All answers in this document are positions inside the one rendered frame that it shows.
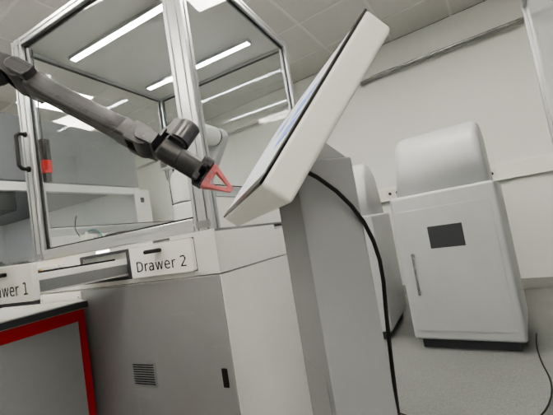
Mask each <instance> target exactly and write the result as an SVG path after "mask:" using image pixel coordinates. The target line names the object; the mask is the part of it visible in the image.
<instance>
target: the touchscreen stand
mask: <svg viewBox="0 0 553 415"><path fill-rule="evenodd" d="M310 171H311V172H313V173H315V174H316V175H319V176H320V177H321V178H323V179H324V180H326V181H327V182H328V183H329V184H331V185H332V186H334V187H335V188H336V189H338V190H339V191H340V192H341V193H342V194H343V195H344V196H345V197H346V198H347V199H348V200H349V201H350V202H351V203H352V204H353V205H354V206H355V208H356V209H357V210H358V212H359V213H360V215H361V212H360V204H359V199H358V195H357V190H356V182H355V177H354V172H353V168H352V163H351V158H350V157H340V158H332V159H325V160H318V161H315V162H314V164H313V166H312V168H311V170H310ZM279 210H280V215H281V224H282V230H283V236H284V241H285V246H286V255H287V260H288V265H289V270H290V279H291V285H292V290H293V295H294V300H295V309H296V314H297V320H298V325H299V330H300V339H301V344H302V349H303V354H304V363H305V369H306V375H307V380H308V385H309V394H310V399H311V404H312V409H313V415H397V406H396V402H395V397H394V392H393V384H392V379H391V375H390V370H389V365H388V357H387V353H386V347H385V343H384V338H383V330H382V325H381V320H380V316H379V308H378V303H377V298H376V294H375V289H374V280H373V276H372V271H371V267H370V261H369V253H368V249H367V244H366V239H365V231H364V227H363V224H362V223H361V221H360V220H359V218H358V217H357V216H356V214H354V212H353V211H352V210H351V208H350V207H349V206H348V205H347V204H346V203H345V202H344V201H343V200H342V199H341V198H340V197H339V196H338V195H337V194H336V193H334V192H333V191H332V190H330V189H329V188H328V187H327V186H325V185H324V184H322V183H321V182H319V181H318V180H316V179H315V178H313V177H311V176H309V175H307V176H306V178H305V180H304V182H303V184H302V185H301V187H300V189H299V191H298V193H297V194H296V196H295V197H294V199H293V201H292V202H291V203H288V204H286V205H284V206H282V207H279Z"/></svg>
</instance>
